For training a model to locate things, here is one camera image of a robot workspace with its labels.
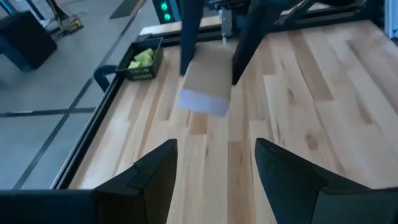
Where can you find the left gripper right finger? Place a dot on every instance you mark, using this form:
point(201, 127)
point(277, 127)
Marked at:
point(326, 200)

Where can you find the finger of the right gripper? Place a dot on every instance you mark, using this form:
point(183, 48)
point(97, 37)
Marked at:
point(255, 34)
point(189, 28)

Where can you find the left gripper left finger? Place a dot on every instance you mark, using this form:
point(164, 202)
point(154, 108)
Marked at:
point(93, 207)

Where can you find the long pale wooden block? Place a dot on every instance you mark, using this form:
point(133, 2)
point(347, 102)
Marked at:
point(208, 74)

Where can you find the black mesh basket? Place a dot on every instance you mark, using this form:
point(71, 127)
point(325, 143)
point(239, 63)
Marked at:
point(143, 74)

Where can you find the dark floor-standing box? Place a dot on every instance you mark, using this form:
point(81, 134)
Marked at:
point(28, 40)

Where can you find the black aluminium table frame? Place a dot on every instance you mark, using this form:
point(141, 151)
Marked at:
point(92, 130)

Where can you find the black frame clamp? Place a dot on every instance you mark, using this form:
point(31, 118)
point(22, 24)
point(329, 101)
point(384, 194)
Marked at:
point(101, 76)

